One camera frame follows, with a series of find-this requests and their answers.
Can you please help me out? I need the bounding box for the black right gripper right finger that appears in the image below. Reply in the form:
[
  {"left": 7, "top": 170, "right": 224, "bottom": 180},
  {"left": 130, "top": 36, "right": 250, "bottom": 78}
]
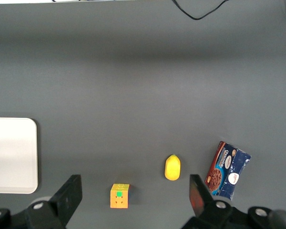
[{"left": 181, "top": 174, "right": 286, "bottom": 229}]

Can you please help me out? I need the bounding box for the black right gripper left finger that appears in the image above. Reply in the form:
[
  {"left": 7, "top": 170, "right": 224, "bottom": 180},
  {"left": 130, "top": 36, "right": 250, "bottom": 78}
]
[{"left": 0, "top": 174, "right": 83, "bottom": 229}]

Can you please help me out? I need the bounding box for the blue chocolate cookie box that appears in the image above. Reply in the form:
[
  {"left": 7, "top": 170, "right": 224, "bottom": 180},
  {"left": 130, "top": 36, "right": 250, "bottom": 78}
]
[{"left": 204, "top": 140, "right": 252, "bottom": 201}]

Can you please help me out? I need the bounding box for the white plastic tray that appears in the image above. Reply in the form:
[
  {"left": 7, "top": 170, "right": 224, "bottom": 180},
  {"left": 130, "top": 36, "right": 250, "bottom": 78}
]
[{"left": 0, "top": 117, "right": 39, "bottom": 194}]

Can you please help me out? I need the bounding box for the yellow lemon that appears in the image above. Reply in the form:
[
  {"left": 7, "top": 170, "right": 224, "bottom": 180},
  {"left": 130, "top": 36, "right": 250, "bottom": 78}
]
[{"left": 164, "top": 154, "right": 182, "bottom": 181}]

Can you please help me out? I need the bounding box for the orange puzzle cube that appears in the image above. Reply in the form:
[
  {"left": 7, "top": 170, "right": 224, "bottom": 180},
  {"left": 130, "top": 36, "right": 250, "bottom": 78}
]
[{"left": 110, "top": 183, "right": 130, "bottom": 209}]

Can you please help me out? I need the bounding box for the black cable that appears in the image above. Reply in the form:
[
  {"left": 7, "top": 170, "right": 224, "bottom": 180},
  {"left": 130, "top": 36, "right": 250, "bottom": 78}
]
[{"left": 171, "top": 0, "right": 229, "bottom": 21}]

